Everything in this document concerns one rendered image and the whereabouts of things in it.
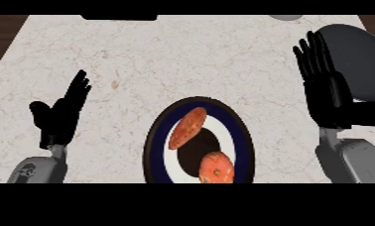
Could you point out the grey round object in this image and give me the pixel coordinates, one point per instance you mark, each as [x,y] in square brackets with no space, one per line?
[286,17]

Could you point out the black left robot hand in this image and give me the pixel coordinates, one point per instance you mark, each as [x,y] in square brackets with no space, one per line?
[61,117]

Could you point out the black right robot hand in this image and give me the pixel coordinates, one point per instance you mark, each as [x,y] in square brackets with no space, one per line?
[327,97]

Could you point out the dark blue rimmed plate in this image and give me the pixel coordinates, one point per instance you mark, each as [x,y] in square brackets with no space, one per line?
[240,131]

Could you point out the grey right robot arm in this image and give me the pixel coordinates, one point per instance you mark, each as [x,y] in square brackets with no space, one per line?
[346,157]

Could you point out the round orange vegetable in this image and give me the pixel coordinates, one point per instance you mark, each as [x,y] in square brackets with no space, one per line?
[216,169]

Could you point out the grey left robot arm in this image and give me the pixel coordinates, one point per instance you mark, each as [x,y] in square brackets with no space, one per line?
[42,167]

